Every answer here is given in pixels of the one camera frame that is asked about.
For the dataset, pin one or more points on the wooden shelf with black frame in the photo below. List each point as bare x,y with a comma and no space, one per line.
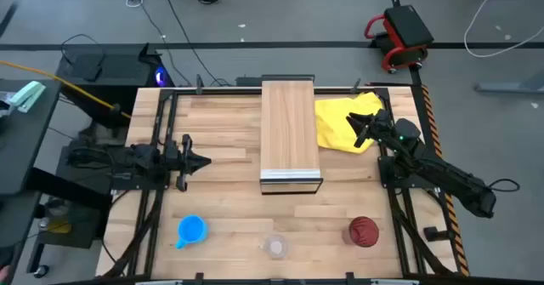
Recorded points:
289,127

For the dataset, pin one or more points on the blue plastic mug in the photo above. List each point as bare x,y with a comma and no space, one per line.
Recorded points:
192,229

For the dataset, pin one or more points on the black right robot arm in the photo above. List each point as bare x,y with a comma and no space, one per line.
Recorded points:
446,178

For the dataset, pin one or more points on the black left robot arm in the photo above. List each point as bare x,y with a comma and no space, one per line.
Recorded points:
142,157

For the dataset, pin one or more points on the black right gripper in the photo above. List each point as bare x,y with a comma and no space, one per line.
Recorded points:
381,125

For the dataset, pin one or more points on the yellow cloth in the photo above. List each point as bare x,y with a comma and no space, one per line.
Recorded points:
336,123

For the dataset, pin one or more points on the grey metal desk foot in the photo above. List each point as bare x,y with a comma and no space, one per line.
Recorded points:
510,85

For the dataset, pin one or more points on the yellow black hazard strip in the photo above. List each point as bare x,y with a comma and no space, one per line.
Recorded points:
458,242

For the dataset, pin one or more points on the mint green stapler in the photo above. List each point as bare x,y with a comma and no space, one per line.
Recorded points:
27,95

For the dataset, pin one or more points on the black side desk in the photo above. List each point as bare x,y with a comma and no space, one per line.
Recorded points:
21,149

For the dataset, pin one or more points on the black computer tower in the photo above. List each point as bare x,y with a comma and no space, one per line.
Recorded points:
115,70

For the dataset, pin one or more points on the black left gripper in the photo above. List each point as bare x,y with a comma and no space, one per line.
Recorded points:
180,159

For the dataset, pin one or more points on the red and black device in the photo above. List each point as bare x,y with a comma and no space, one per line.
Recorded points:
406,25

